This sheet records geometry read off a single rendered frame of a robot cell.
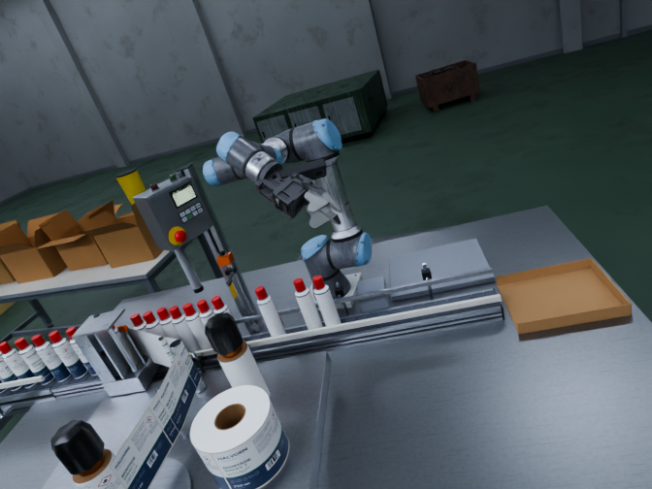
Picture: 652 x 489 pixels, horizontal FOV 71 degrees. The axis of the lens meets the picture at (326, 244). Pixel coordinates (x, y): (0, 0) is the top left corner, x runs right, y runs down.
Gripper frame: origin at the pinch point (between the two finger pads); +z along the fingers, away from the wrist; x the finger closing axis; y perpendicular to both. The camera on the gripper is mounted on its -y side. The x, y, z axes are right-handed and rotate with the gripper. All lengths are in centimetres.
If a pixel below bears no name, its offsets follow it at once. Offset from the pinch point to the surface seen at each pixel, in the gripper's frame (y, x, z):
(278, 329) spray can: 19, -59, -10
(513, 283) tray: -42, -54, 42
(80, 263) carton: 52, -191, -187
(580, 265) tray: -57, -47, 55
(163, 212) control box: 20, -29, -53
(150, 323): 46, -61, -46
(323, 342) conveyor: 14, -58, 5
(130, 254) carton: 26, -169, -150
